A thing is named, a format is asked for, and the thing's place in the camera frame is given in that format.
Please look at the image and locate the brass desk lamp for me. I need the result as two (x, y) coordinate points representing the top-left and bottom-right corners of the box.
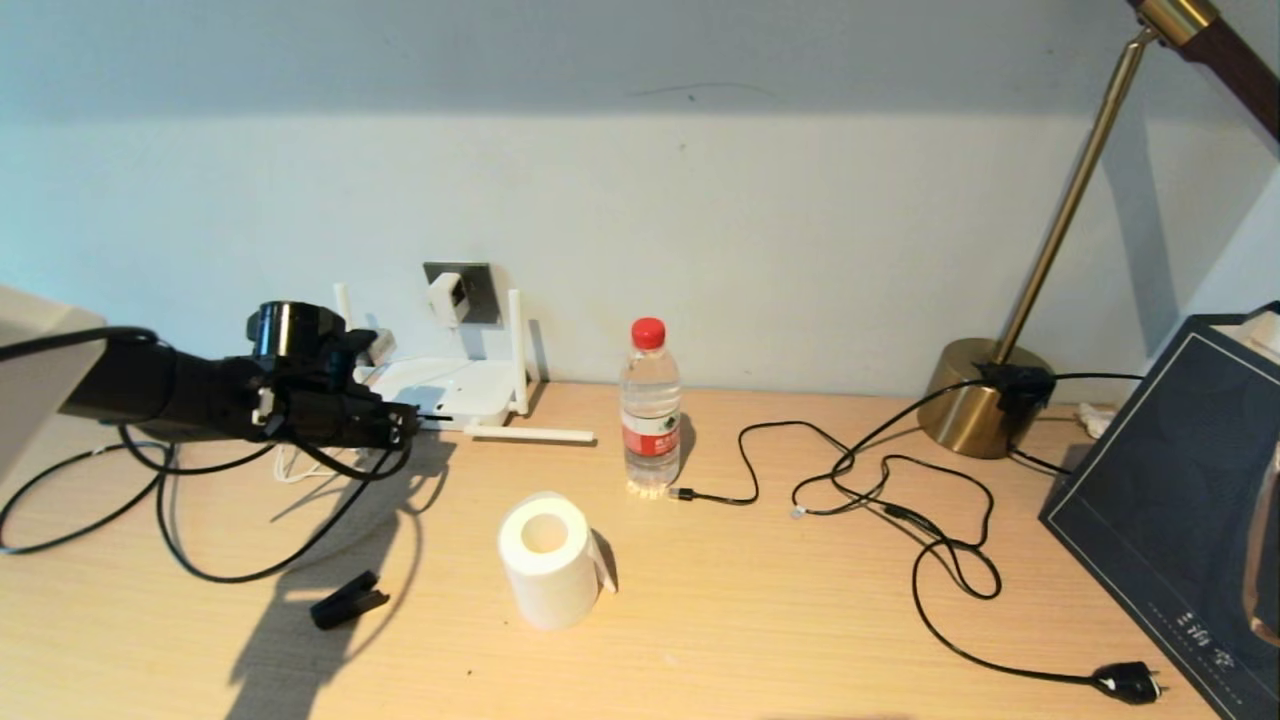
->
(915, 0), (1280, 461)

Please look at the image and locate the dark blue gift bag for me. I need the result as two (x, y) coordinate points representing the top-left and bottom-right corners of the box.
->
(1037, 303), (1280, 720)

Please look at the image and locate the black plastic clip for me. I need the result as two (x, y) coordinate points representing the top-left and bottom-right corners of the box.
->
(310, 570), (391, 631)

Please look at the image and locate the white router with antennas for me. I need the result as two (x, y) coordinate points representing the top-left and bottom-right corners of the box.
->
(333, 282), (597, 446)

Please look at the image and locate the white toilet paper roll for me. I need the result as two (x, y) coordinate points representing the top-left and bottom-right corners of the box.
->
(497, 490), (619, 631)

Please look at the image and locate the black lamp power cable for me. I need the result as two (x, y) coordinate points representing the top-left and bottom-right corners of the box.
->
(790, 425), (1169, 705)

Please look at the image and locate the white power adapter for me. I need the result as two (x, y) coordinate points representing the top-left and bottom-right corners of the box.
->
(428, 272), (471, 329)

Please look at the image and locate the water bottle red cap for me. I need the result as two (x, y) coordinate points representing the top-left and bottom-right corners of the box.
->
(619, 317), (683, 499)

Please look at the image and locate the black adapter on lamp base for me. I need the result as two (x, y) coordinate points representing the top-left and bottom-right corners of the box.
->
(970, 362), (1057, 421)

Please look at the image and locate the grey wall socket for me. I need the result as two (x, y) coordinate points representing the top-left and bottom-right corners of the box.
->
(423, 262), (504, 326)

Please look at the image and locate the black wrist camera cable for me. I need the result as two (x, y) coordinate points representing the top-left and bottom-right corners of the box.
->
(0, 326), (413, 483)

